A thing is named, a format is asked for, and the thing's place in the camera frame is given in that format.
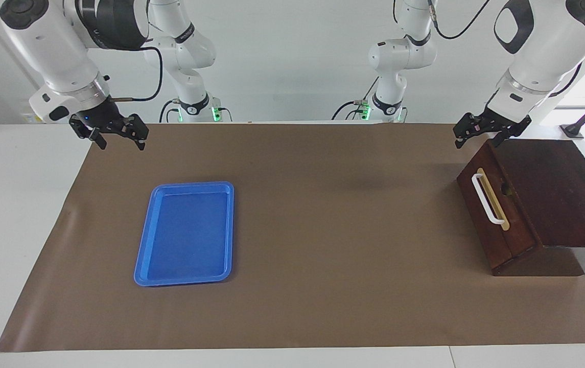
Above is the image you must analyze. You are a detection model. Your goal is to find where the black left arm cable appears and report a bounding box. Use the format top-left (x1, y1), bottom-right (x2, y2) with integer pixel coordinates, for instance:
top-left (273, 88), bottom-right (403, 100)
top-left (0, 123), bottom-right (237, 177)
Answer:
top-left (428, 0), bottom-right (581, 98)

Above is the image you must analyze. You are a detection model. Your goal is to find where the brown paper table mat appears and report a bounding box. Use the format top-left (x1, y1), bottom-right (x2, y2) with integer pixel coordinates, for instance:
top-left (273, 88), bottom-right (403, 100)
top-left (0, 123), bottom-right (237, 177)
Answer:
top-left (0, 123), bottom-right (585, 352)

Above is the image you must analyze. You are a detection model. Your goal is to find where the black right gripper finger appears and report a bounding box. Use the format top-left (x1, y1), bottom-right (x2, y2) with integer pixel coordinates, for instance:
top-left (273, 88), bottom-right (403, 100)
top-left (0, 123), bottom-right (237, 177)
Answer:
top-left (120, 113), bottom-right (149, 151)
top-left (69, 113), bottom-right (107, 150)

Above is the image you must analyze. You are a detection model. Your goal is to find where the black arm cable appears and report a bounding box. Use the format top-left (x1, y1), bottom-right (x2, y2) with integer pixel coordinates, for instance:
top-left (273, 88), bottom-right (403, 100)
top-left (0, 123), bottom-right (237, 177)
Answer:
top-left (428, 0), bottom-right (581, 98)
top-left (108, 46), bottom-right (163, 102)

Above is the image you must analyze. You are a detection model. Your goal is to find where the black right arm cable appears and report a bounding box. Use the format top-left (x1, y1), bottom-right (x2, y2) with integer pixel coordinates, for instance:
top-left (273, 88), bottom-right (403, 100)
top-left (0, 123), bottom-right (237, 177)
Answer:
top-left (108, 46), bottom-right (163, 102)

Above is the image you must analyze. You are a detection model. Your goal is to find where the dark wooden drawer cabinet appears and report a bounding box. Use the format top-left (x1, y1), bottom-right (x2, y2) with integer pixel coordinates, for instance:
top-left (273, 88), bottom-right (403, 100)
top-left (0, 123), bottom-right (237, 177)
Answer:
top-left (457, 138), bottom-right (585, 277)

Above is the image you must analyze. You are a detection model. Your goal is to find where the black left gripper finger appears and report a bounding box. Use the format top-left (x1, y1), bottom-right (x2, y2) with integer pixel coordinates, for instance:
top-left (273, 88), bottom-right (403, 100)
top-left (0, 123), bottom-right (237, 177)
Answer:
top-left (453, 113), bottom-right (483, 149)
top-left (492, 115), bottom-right (532, 148)

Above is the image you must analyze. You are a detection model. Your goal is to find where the wooden drawer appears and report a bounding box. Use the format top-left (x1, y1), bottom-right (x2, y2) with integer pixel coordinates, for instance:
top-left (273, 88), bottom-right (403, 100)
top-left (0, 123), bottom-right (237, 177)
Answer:
top-left (457, 141), bottom-right (543, 271)

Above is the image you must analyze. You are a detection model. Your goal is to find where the blue plastic tray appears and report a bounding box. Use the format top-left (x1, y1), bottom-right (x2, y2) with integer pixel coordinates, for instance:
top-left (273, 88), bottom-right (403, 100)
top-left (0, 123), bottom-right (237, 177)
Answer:
top-left (134, 181), bottom-right (235, 287)

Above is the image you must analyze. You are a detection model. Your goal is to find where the white drawer handle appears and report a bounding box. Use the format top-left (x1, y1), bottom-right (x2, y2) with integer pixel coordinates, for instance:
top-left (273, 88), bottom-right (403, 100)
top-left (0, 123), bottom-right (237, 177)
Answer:
top-left (471, 168), bottom-right (510, 232)

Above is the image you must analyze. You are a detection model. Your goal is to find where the grey base cable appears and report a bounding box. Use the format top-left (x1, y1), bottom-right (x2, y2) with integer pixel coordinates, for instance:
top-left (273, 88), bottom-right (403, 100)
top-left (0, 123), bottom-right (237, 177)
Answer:
top-left (359, 77), bottom-right (381, 105)

